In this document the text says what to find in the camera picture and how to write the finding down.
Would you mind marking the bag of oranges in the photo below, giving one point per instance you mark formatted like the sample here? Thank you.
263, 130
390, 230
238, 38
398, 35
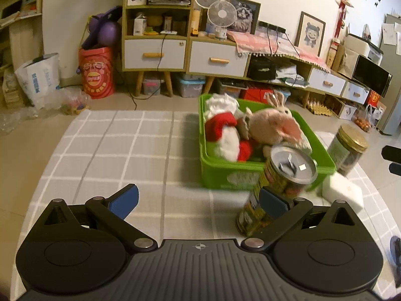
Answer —
364, 119

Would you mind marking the white foam block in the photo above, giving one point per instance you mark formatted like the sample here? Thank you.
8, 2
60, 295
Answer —
341, 189

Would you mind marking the long wooden tv cabinet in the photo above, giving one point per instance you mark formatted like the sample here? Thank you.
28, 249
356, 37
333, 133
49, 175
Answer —
319, 75

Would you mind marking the red white santa plush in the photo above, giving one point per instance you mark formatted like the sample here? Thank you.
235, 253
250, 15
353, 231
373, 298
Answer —
225, 138

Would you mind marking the printed tin can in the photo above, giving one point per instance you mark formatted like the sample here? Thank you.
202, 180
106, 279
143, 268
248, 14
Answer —
291, 166

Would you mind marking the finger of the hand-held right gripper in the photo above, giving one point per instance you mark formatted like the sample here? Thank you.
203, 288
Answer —
391, 154

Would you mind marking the red printed bag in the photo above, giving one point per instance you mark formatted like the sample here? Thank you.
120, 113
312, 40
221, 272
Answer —
95, 75

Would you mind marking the framed cat picture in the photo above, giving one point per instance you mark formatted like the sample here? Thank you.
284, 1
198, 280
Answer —
246, 14

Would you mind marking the blue lid storage box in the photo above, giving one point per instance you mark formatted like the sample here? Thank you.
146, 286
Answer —
189, 86

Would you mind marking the pink plush rabbit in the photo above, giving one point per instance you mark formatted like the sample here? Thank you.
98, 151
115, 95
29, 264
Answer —
269, 124

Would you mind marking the framed cartoon girl picture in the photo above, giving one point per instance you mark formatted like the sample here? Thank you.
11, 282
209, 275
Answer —
311, 34

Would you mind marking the row of yellow bottles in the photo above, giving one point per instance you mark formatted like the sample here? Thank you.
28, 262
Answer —
319, 108

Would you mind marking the yellow bottle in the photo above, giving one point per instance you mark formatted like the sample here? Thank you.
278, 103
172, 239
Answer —
196, 22

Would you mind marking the purple ball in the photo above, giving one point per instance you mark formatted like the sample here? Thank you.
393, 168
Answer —
109, 34

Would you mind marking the white printed sack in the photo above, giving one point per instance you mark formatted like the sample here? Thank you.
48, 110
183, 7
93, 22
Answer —
39, 81

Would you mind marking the clear jar gold lid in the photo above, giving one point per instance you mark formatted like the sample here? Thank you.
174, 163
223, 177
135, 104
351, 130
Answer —
347, 150

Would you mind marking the red box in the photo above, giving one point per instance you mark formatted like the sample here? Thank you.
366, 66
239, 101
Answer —
258, 94

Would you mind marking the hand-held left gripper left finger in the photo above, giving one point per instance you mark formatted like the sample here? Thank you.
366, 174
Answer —
123, 202

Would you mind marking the clear storage box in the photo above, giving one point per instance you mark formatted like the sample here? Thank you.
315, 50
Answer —
153, 85

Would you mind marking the grey refrigerator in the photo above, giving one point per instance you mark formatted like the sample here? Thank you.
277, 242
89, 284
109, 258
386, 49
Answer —
391, 78

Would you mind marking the tall wooden shelf cabinet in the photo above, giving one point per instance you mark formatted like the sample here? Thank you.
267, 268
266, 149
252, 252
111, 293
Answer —
175, 22

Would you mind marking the black microwave oven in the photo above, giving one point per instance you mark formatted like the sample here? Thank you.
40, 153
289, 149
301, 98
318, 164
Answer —
371, 75

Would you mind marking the small white desk fan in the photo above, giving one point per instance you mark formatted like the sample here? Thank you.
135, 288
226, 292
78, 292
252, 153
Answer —
221, 14

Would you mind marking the green plastic box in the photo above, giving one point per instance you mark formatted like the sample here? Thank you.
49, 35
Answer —
219, 169

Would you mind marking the black power strip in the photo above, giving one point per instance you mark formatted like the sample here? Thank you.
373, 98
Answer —
272, 26

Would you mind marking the wooden wall shelf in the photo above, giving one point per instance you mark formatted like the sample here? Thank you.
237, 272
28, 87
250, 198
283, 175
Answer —
18, 22

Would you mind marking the pink fringed cloth runner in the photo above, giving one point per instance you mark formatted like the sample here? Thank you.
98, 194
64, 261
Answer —
266, 44

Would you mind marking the white cardboard box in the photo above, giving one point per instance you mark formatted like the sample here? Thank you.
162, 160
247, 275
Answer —
347, 110

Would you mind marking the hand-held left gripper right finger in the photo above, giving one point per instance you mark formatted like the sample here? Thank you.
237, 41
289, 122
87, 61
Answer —
272, 202

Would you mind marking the grey checked tablecloth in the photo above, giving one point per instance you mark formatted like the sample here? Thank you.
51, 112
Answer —
125, 150

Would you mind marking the cream appliance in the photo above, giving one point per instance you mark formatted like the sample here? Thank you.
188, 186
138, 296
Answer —
354, 53

